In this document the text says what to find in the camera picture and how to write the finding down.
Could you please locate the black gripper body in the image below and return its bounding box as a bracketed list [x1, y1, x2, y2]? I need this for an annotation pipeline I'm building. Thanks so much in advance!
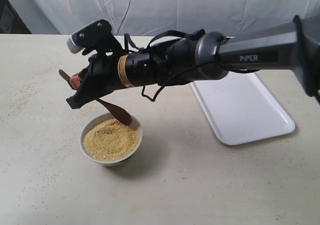
[66, 50, 125, 109]

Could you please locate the dark red wooden spoon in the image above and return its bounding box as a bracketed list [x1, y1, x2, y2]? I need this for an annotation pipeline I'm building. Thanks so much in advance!
[58, 69, 132, 126]

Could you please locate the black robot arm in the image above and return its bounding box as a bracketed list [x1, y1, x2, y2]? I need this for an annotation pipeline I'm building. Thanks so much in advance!
[66, 15, 320, 109]

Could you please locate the tan granular powder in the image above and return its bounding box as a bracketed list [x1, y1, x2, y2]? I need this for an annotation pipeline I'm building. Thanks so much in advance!
[83, 118, 141, 162]

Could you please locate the white backdrop cloth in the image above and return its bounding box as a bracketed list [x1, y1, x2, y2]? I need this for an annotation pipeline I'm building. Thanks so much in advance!
[9, 0, 320, 36]

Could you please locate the white ceramic bowl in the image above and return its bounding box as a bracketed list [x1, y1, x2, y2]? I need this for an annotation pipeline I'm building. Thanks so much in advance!
[79, 113, 143, 167]

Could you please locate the white plastic tray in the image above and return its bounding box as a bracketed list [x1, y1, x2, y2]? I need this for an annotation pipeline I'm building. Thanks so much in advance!
[191, 72, 296, 146]

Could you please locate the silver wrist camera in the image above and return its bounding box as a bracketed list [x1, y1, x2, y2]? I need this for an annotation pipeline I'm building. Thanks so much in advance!
[66, 19, 112, 55]

